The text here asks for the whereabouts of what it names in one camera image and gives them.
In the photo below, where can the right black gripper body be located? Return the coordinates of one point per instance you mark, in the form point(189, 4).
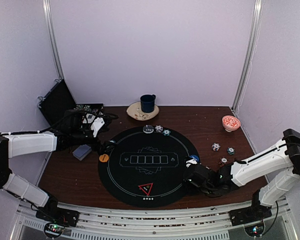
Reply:
point(208, 191)

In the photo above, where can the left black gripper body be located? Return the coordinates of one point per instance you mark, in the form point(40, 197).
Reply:
point(77, 134)

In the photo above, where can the orange big blind button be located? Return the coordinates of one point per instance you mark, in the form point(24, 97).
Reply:
point(104, 158)

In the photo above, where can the blue small blind button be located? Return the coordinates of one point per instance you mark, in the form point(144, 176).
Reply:
point(195, 157)

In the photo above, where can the blue white chip stack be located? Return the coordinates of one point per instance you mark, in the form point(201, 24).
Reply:
point(215, 147)

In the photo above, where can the green chips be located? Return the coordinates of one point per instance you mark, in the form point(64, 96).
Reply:
point(166, 132)

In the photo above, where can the red triangle all-in marker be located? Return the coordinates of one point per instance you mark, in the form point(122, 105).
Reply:
point(146, 188)

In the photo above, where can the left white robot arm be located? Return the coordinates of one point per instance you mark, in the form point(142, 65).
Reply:
point(75, 128)

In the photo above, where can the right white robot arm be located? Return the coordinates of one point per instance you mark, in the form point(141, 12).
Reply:
point(283, 156)

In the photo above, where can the blue playing card deck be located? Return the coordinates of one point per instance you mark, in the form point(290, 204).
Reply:
point(81, 152)

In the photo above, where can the black poker set case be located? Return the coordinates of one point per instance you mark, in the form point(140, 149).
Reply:
point(59, 99)

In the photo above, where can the green blue chip stack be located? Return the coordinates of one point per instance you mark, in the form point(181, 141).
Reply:
point(231, 151)

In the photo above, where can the beige ceramic saucer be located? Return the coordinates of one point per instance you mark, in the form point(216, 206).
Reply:
point(135, 112)

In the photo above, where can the round black poker mat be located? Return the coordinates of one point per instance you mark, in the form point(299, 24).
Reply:
point(139, 158)

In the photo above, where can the red patterned small bowl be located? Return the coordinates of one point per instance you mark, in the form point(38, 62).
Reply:
point(230, 123)

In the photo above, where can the dark blue mug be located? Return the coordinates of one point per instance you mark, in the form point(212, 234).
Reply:
point(147, 103)

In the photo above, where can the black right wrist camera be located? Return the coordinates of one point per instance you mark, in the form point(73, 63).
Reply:
point(191, 162)

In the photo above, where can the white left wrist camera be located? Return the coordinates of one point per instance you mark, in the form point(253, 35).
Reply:
point(96, 125)

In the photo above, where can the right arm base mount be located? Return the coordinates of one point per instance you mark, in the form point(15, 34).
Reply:
point(252, 220)

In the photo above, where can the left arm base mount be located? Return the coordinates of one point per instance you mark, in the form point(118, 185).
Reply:
point(56, 224)

